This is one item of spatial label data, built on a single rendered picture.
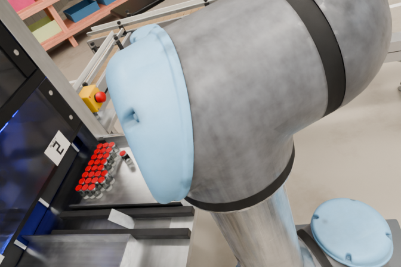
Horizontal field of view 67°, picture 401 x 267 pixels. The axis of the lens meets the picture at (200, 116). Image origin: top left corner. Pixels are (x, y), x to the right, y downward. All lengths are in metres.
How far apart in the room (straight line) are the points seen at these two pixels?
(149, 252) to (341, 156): 1.39
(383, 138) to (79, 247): 1.67
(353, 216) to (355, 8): 0.41
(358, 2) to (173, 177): 0.16
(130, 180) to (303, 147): 1.28
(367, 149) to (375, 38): 1.75
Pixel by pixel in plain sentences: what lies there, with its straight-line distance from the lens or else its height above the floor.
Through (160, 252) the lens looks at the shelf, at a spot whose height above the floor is 0.88.
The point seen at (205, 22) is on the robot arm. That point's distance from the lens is 0.20.
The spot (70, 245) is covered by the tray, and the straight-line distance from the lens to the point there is 0.92.
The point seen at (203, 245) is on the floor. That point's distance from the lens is 1.76.
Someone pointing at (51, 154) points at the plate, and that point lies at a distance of 0.96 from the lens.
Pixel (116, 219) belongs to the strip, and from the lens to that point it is 0.82.
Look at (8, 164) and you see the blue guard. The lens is 0.87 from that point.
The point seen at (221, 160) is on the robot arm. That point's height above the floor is 1.37.
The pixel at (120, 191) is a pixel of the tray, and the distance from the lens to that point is 0.93.
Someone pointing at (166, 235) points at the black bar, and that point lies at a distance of 0.76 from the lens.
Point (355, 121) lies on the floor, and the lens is 2.11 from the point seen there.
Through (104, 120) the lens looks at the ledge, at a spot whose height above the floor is 0.88.
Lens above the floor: 1.51
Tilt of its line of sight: 39 degrees down
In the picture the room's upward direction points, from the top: 24 degrees counter-clockwise
